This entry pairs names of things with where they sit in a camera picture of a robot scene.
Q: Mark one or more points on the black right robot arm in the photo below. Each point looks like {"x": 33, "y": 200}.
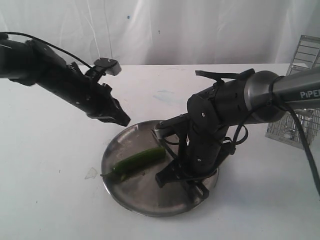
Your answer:
{"x": 208, "y": 132}

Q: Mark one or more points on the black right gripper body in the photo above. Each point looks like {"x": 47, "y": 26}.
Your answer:
{"x": 200, "y": 153}

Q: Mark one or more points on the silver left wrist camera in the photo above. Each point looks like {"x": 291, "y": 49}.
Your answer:
{"x": 107, "y": 66}

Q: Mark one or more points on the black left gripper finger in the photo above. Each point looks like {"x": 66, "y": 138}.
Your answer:
{"x": 118, "y": 119}
{"x": 120, "y": 111}

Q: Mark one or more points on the dark green cucumber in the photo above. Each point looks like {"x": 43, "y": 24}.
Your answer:
{"x": 123, "y": 177}

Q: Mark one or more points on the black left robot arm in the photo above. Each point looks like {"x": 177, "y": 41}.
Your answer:
{"x": 34, "y": 62}

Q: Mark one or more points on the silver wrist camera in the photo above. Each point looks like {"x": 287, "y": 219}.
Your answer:
{"x": 107, "y": 66}
{"x": 168, "y": 128}

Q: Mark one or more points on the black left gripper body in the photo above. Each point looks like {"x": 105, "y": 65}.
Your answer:
{"x": 83, "y": 91}

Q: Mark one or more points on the white backdrop curtain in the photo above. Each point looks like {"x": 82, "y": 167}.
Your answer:
{"x": 167, "y": 32}

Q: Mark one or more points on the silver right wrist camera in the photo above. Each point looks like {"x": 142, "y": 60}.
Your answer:
{"x": 168, "y": 128}

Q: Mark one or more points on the chrome wire utensil holder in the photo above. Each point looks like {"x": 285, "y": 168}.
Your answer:
{"x": 306, "y": 104}

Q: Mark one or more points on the round steel plate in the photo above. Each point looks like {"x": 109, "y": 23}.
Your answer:
{"x": 140, "y": 193}

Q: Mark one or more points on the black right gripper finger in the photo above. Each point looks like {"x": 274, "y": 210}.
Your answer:
{"x": 170, "y": 174}
{"x": 195, "y": 189}

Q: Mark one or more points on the green cucumber with stem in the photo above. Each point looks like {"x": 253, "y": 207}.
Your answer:
{"x": 136, "y": 162}

